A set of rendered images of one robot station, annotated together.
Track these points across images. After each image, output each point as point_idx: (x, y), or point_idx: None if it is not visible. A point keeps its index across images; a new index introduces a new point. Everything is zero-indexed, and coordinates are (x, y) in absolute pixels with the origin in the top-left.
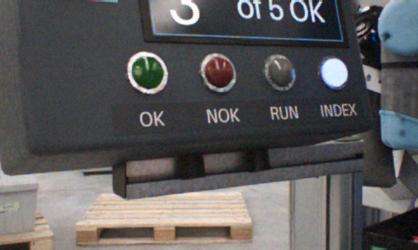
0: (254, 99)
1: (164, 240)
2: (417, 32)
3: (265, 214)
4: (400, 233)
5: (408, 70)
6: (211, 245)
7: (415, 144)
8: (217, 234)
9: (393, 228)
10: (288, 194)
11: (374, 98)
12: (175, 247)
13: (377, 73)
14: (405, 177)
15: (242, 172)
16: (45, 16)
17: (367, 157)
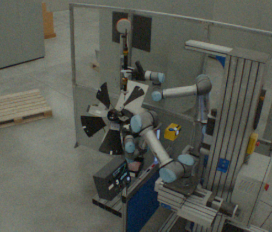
0: (122, 186)
1: (19, 122)
2: (131, 150)
3: (51, 98)
4: None
5: (129, 153)
6: (37, 121)
7: (131, 162)
8: (37, 114)
9: None
10: (55, 81)
11: (117, 132)
12: (24, 125)
13: (116, 124)
14: (123, 145)
15: None
16: (110, 190)
17: (117, 148)
